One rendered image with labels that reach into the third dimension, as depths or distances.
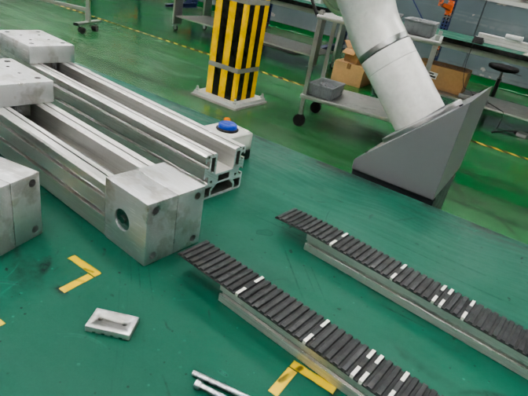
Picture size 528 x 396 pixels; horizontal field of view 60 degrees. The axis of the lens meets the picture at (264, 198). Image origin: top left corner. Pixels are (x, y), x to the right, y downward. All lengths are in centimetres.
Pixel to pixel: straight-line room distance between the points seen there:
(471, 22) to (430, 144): 727
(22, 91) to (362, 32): 69
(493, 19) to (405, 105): 715
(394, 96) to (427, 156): 16
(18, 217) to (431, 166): 76
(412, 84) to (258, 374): 74
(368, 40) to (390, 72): 9
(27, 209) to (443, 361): 56
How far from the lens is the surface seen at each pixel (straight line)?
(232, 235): 72
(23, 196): 66
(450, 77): 549
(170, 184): 64
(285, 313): 55
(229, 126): 96
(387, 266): 69
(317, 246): 71
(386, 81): 108
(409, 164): 103
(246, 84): 411
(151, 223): 61
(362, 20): 109
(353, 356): 53
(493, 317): 68
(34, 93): 94
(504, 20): 818
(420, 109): 107
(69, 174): 74
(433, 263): 81
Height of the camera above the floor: 117
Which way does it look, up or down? 27 degrees down
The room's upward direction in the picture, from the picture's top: 11 degrees clockwise
